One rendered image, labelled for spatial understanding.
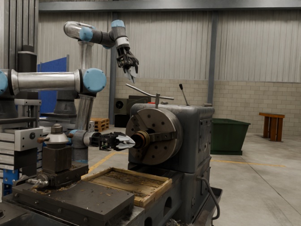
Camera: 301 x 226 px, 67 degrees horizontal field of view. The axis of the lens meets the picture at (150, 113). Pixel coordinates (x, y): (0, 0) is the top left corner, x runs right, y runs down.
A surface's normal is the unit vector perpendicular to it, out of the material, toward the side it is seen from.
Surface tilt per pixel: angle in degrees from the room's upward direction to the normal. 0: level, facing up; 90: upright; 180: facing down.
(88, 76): 89
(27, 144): 90
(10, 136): 90
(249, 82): 90
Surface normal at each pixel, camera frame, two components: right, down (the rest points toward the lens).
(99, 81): 0.52, 0.06
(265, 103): -0.15, 0.04
